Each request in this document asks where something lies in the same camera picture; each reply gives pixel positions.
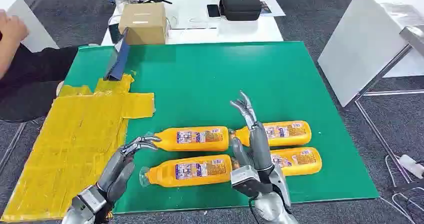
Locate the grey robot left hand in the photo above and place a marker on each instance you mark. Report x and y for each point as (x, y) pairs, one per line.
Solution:
(114, 173)

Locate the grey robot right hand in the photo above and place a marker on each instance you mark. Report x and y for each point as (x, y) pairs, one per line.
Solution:
(260, 146)

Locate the person's right hand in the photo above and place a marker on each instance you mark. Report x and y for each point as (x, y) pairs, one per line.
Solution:
(13, 30)

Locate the orange detergent bottle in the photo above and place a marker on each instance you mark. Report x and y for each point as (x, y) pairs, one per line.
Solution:
(169, 140)
(188, 179)
(291, 134)
(298, 169)

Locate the small white table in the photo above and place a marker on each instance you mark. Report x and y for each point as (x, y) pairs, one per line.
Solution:
(36, 30)

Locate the yellow taped sheet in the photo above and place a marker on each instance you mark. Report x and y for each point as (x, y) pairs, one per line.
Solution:
(66, 143)

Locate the person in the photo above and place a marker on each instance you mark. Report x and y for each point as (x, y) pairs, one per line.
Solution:
(33, 83)

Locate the green table mat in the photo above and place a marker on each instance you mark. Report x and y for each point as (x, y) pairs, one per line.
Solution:
(215, 83)

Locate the dark flat device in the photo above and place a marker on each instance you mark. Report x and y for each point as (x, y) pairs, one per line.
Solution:
(114, 34)

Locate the white table with clutter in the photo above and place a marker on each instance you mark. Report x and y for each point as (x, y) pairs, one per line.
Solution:
(232, 39)

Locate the white flat box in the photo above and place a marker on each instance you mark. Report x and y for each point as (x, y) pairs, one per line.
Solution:
(238, 26)

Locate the brown cardboard box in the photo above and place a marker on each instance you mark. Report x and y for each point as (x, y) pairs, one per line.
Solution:
(142, 27)

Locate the printed paper sheet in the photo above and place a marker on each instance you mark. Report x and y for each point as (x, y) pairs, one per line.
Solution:
(275, 11)

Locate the black smartphone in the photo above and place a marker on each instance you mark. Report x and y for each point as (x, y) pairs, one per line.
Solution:
(213, 11)

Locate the black zipped case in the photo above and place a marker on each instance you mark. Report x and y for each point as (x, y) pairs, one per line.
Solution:
(240, 1)

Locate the large white table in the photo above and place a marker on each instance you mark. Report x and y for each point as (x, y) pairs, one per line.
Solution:
(361, 34)

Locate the white power strip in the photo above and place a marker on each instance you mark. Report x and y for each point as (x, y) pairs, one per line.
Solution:
(410, 165)

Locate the black base bar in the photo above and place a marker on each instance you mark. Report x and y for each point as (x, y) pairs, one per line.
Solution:
(409, 186)

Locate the steel bench top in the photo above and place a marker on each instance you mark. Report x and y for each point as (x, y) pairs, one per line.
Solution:
(414, 39)

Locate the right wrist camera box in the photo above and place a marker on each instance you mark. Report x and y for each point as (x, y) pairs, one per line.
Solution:
(246, 181)

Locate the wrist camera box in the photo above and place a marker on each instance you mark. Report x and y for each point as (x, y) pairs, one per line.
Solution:
(246, 181)
(87, 199)

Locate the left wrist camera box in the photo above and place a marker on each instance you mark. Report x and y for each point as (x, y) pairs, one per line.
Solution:
(87, 199)

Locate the metal table frame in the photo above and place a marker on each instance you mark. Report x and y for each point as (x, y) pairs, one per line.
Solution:
(391, 92)

